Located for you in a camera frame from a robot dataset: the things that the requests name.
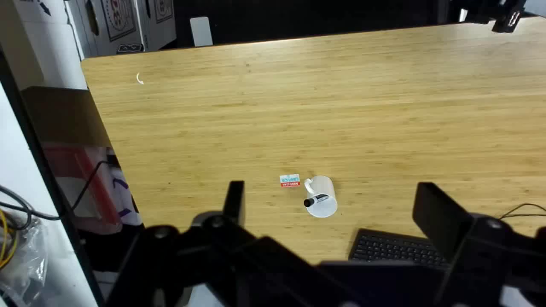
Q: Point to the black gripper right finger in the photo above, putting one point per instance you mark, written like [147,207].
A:
[495,262]

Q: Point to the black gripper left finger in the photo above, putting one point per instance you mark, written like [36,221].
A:
[188,262]

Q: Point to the black computer keyboard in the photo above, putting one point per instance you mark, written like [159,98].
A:
[393,250]

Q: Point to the small red white blue packet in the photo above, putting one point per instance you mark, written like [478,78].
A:
[289,182]

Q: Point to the red plastic box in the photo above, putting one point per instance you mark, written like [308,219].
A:
[74,171]

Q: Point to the crumpled clear plastic bag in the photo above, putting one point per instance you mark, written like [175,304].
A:
[26,262]

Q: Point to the white paper card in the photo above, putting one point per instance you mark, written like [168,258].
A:
[200,32]

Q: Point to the white printed cardboard box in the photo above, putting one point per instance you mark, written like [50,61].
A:
[158,20]
[113,23]

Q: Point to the black clamp camera stand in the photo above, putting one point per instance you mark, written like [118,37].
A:
[507,16]

